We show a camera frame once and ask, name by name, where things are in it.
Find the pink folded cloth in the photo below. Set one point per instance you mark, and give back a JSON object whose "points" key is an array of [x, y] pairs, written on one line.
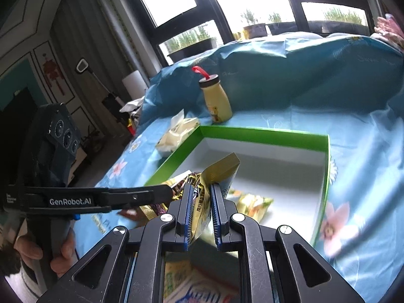
{"points": [[388, 30]]}

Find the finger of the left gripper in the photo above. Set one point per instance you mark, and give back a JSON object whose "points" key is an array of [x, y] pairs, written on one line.
{"points": [[127, 198]]}

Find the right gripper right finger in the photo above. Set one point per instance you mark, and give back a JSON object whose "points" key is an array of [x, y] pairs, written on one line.
{"points": [[276, 265]]}

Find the white tissue pack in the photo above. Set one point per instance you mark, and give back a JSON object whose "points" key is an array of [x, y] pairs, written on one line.
{"points": [[180, 129]]}

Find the small pale snack pack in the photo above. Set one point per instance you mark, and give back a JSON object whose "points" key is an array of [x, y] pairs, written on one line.
{"points": [[253, 206]]}

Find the person left hand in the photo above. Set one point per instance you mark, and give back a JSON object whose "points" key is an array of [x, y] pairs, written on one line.
{"points": [[30, 251]]}

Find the white paper roll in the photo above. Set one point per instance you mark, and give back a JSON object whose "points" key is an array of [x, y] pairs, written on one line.
{"points": [[135, 85]]}

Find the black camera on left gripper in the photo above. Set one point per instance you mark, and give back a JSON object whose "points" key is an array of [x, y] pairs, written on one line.
{"points": [[53, 141]]}

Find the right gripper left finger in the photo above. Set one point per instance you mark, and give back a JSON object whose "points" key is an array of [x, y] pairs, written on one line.
{"points": [[128, 265]]}

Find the blue floral table cloth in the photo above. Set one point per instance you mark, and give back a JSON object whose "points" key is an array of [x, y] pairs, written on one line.
{"points": [[347, 87]]}

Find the green white cardboard box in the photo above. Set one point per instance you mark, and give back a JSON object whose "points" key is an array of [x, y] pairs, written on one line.
{"points": [[291, 167]]}

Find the black planter box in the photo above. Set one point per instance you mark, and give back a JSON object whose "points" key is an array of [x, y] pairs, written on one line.
{"points": [[193, 50]]}

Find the white blue red snack pack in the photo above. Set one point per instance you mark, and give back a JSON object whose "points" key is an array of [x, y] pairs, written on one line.
{"points": [[201, 278]]}

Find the black sesame snack pack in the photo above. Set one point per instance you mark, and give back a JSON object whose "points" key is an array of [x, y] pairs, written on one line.
{"points": [[203, 199]]}

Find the yellow drink bottle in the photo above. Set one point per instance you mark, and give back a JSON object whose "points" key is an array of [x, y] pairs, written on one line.
{"points": [[215, 97]]}

